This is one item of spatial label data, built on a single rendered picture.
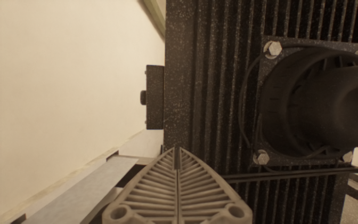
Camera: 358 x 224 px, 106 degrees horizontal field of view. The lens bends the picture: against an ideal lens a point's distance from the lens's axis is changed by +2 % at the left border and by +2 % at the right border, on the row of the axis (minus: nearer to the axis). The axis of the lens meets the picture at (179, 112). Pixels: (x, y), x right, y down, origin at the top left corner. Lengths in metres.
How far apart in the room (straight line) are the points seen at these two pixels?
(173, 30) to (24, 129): 0.89
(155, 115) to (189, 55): 0.33
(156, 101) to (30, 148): 0.72
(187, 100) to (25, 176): 0.94
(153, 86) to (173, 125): 0.31
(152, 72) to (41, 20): 0.72
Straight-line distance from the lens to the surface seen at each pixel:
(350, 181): 1.74
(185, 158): 0.16
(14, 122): 0.99
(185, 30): 0.34
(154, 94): 0.58
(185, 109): 0.31
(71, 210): 1.03
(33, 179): 1.11
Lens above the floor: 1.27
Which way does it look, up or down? 7 degrees down
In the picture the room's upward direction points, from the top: 2 degrees clockwise
